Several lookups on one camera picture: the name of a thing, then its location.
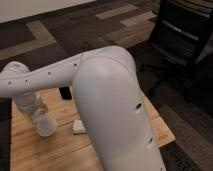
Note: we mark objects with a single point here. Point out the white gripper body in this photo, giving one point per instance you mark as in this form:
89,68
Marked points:
28,102

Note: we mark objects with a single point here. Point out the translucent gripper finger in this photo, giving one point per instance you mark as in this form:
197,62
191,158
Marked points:
28,117
43,107

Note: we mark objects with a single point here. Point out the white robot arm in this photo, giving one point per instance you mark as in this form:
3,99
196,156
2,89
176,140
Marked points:
109,100

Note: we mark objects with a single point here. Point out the black box object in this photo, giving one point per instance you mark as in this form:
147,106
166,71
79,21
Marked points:
65,93

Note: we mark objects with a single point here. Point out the black office chair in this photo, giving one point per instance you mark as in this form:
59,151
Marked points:
181,32

